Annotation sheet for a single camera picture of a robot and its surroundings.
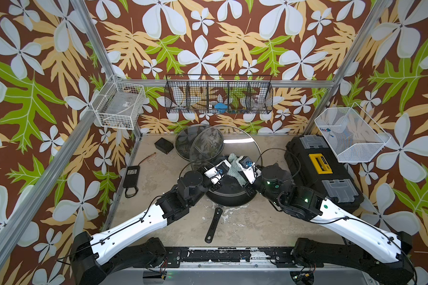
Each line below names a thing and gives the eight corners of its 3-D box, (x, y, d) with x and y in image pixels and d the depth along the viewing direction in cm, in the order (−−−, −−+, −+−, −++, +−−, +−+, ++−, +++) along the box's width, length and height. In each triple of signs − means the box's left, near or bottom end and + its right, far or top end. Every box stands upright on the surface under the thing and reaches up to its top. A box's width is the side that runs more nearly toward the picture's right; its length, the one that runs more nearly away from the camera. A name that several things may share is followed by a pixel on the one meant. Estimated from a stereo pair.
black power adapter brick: (124, 188, 97) (122, 186, 95) (128, 168, 105) (127, 166, 103) (137, 187, 98) (135, 184, 95) (140, 167, 106) (139, 164, 104)
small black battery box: (155, 148, 117) (152, 143, 113) (163, 141, 121) (161, 136, 117) (169, 157, 113) (167, 152, 108) (176, 150, 116) (175, 145, 112)
